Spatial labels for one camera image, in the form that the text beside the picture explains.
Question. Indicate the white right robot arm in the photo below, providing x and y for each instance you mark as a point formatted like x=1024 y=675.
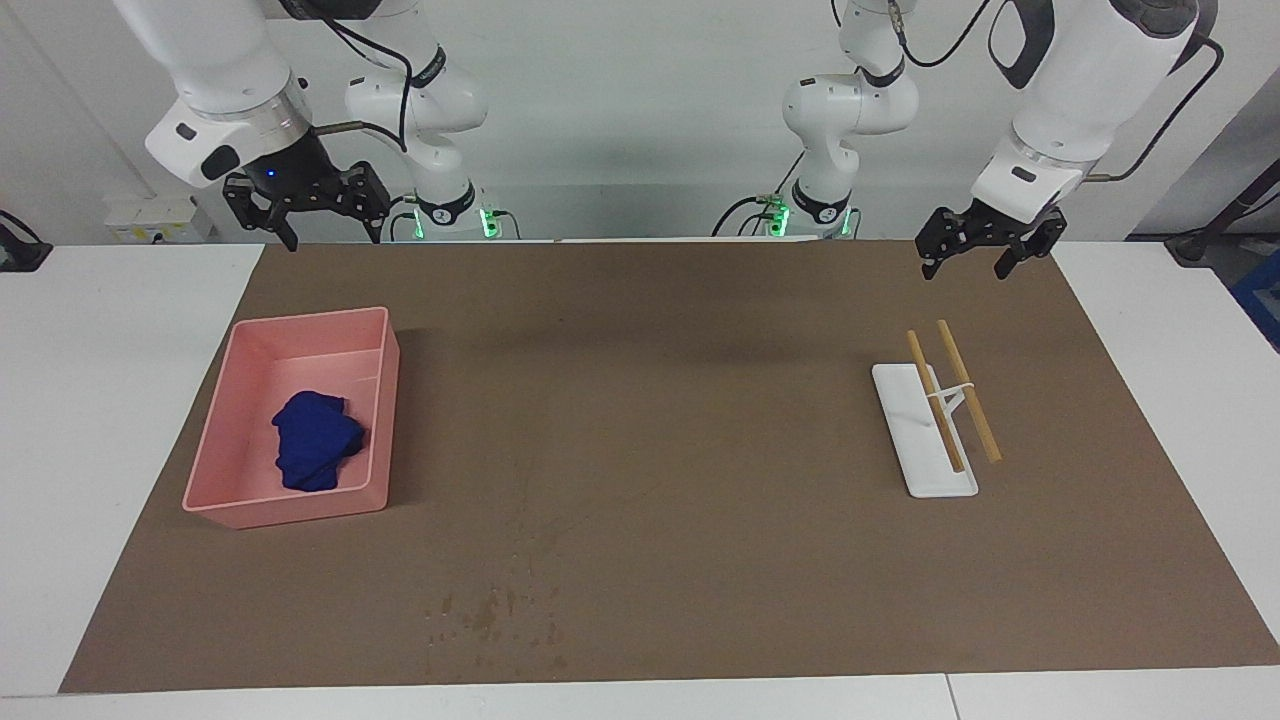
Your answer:
x=220 y=60

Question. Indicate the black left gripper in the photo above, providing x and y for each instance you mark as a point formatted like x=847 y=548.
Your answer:
x=1005 y=215

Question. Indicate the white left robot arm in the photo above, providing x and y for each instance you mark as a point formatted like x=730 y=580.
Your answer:
x=1090 y=80

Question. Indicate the wooden rack rod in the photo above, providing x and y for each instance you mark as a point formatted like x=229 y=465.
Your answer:
x=965 y=385
x=930 y=390

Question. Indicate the brown paper mat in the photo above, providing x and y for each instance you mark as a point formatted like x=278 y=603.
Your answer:
x=680 y=430

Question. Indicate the black clamp mount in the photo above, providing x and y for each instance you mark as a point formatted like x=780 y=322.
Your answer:
x=20 y=252

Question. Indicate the pink plastic bin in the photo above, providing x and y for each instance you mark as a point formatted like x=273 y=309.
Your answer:
x=240 y=470

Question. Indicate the white power strip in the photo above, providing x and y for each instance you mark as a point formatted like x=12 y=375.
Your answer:
x=150 y=220

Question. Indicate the white rack with wooden rods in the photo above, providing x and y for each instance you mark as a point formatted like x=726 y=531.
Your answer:
x=920 y=450

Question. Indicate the blue towel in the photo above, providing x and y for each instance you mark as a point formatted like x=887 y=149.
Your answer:
x=318 y=440

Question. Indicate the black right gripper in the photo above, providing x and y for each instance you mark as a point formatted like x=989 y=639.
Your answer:
x=295 y=178

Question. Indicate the black stand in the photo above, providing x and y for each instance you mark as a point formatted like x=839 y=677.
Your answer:
x=1215 y=230

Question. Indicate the blue box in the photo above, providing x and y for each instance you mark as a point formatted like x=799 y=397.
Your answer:
x=1262 y=300

